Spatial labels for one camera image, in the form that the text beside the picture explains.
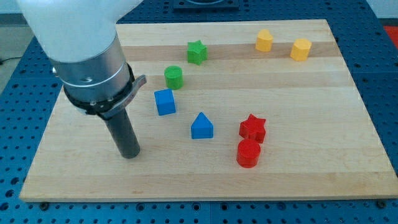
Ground blue cube block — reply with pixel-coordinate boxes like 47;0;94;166
154;88;176;116

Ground green cylinder block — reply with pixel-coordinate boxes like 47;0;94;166
164;65;184;90

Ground blue triangle block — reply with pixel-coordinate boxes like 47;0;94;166
190;112;214;139

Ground yellow heart block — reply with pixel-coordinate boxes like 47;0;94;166
255;29;273;52

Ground red cylinder block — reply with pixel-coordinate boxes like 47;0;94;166
236;139;261;168

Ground black flange clamp with bracket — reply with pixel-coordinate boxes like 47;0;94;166
64;63;147;120

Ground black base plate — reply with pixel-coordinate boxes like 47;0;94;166
171;0;240;10

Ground black cable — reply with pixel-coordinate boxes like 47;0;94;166
0;55;21;65

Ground green star block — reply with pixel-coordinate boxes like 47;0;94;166
187;40;208;65

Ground yellow hexagon block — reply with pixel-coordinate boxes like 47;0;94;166
290;39;312;62

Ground red star block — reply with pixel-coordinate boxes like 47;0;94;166
239;114;266;144

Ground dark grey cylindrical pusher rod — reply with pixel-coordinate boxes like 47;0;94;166
104;109;141;159

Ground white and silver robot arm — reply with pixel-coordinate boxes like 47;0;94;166
17;0;146;159

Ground wooden board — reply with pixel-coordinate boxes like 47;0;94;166
19;19;397;202

